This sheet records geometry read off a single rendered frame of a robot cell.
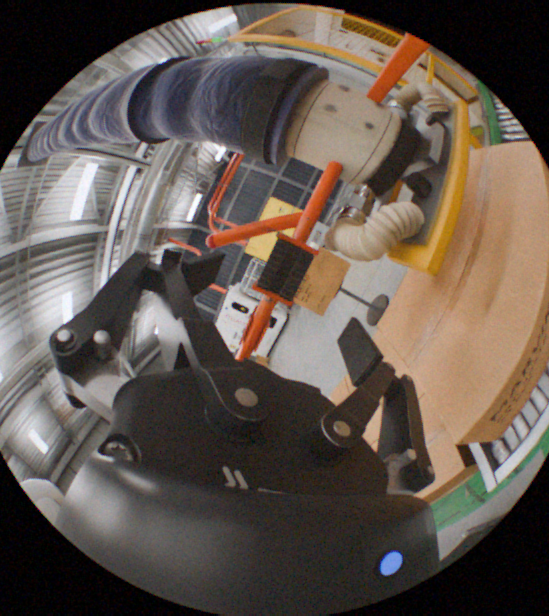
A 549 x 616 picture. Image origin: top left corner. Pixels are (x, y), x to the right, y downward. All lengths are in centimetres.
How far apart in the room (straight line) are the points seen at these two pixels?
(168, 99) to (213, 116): 10
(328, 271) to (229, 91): 188
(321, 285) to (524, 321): 191
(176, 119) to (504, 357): 57
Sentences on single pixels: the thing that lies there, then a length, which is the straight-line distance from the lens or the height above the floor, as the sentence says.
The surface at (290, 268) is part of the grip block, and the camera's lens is 28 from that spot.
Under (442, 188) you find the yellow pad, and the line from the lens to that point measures 26.
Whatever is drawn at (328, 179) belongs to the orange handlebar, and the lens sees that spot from 30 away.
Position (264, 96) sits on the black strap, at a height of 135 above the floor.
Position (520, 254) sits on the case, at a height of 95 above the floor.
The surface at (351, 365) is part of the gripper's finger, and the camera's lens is 17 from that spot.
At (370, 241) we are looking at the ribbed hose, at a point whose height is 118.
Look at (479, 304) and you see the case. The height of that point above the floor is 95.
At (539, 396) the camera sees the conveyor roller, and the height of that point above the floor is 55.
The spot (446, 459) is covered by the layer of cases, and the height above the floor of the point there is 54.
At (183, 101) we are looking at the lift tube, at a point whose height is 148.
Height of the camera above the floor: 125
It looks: 5 degrees down
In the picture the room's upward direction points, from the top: 65 degrees counter-clockwise
